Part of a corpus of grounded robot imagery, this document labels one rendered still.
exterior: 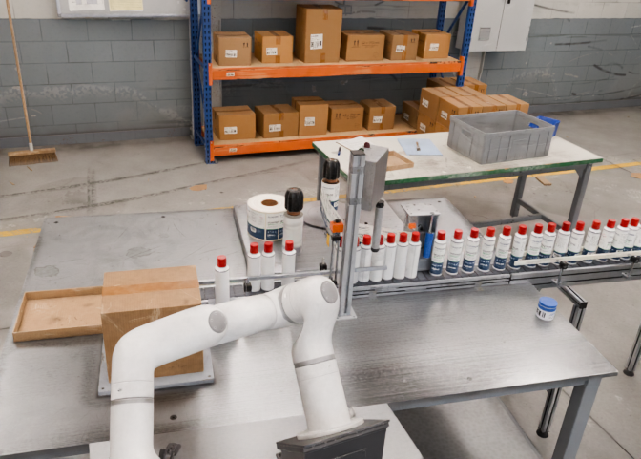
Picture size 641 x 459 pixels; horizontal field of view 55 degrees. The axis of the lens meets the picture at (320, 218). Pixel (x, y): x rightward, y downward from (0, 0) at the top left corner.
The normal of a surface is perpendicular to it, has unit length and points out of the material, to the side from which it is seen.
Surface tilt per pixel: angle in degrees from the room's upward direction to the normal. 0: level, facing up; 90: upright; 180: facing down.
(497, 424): 0
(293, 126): 90
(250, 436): 0
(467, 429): 0
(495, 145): 90
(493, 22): 90
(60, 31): 90
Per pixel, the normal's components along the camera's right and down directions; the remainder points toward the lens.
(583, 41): 0.36, 0.43
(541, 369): 0.06, -0.89
